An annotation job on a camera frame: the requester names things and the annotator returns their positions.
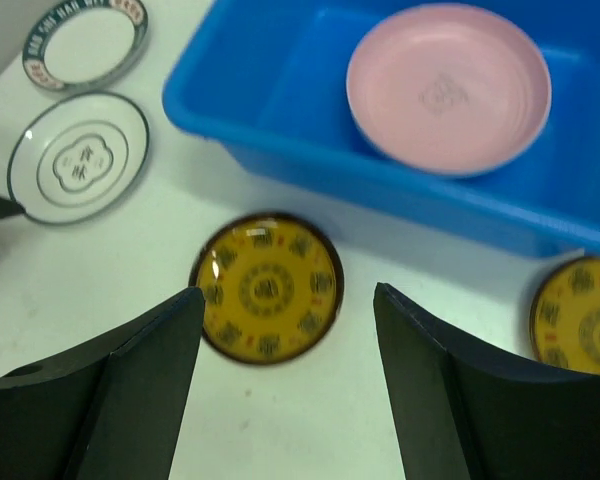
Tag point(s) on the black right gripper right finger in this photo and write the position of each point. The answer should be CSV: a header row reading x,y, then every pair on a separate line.
x,y
465,409

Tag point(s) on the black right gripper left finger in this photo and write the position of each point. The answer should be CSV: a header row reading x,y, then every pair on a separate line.
x,y
108,408

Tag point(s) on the pink plate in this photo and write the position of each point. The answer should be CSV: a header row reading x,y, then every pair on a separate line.
x,y
449,89

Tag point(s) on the yellow patterned plate right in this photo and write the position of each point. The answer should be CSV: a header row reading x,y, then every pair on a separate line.
x,y
564,319

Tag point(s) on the yellow patterned plate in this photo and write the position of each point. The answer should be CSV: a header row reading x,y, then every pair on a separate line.
x,y
273,285
564,319

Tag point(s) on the green rim plate left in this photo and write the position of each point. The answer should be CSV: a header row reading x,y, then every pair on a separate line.
x,y
77,46

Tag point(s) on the yellow patterned plate centre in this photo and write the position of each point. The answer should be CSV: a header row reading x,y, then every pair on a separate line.
x,y
273,285

